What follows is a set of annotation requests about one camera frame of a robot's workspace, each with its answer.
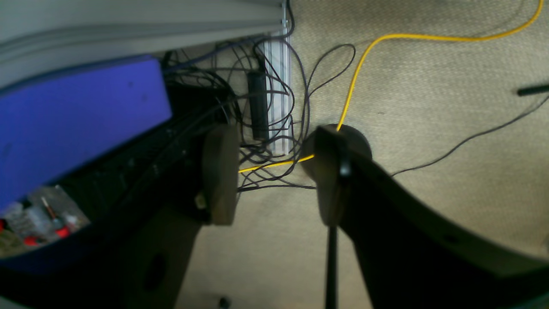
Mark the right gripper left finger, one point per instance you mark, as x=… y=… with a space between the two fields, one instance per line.
x=209 y=198

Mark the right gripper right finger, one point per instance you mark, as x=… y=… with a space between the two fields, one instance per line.
x=410 y=256

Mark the blue electronics box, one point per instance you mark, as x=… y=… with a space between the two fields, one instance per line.
x=53 y=124

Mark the red handled screwdriver bag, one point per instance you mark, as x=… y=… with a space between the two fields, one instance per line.
x=54 y=215

